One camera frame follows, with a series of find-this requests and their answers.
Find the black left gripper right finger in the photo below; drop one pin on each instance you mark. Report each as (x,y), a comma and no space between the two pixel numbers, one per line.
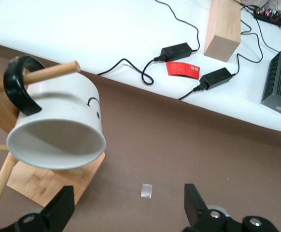
(196,212)

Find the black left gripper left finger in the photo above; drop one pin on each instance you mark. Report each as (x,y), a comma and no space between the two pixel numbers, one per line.
(58,212)

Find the wooden mug tree stand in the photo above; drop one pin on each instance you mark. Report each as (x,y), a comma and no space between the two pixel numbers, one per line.
(34,183)

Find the small clear tape piece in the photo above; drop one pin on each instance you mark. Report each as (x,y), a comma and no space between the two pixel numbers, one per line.
(146,191)

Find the black power adapter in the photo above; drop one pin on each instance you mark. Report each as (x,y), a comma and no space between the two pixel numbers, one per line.
(176,51)
(215,78)

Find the red paper card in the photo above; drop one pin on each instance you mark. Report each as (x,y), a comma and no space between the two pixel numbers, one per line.
(181,69)

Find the grey ribbed power supply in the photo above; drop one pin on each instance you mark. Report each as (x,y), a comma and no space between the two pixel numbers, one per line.
(279,82)

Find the wooden beam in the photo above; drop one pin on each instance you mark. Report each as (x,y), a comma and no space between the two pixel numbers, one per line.
(223,21)

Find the black power strip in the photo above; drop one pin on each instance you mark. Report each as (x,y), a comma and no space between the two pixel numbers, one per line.
(273,18)

